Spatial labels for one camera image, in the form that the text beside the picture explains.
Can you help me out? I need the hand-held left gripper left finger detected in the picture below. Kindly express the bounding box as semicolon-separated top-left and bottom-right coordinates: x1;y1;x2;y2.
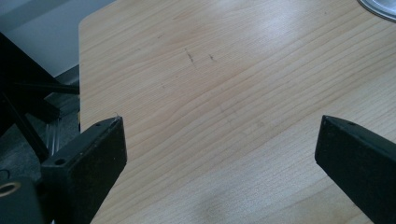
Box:
40;116;128;224

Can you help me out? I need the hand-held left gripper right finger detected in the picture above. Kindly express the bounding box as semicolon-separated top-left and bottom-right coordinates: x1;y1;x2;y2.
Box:
314;114;396;224

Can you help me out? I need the black metal stand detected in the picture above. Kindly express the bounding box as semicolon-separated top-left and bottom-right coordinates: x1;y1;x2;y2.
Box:
0;32;80;163

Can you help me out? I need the silver metal round dish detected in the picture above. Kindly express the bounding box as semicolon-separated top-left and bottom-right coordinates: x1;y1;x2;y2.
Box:
357;0;396;22

